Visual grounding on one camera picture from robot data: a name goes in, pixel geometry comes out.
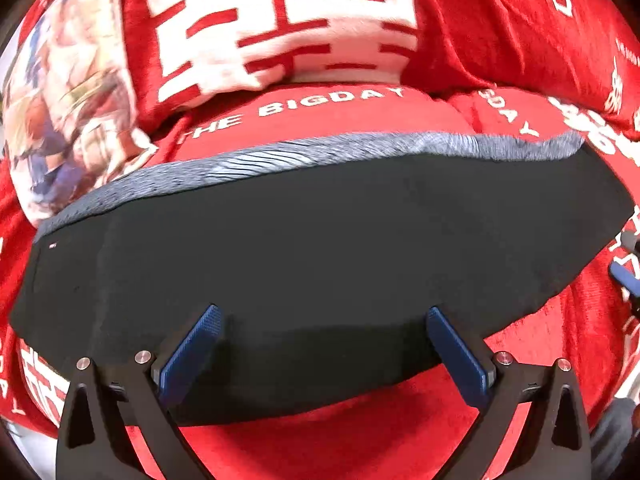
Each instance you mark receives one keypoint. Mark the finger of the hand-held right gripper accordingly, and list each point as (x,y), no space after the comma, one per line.
(624,276)

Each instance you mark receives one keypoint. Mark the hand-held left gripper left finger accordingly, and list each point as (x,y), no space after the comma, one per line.
(192,355)

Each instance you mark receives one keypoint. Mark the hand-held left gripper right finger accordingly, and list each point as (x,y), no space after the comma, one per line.
(457,355)

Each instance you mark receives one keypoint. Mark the black pants with grey trim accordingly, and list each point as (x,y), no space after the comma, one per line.
(325,240)

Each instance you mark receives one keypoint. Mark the red printed blanket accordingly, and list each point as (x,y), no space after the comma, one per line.
(400,440)

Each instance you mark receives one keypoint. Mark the person's right leg in jeans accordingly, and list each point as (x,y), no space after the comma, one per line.
(615,432)

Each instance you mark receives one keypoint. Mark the picture printed pillow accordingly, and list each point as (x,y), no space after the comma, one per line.
(75,110)

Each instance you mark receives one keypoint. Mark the red pillow with white character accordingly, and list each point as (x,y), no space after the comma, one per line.
(280,25)

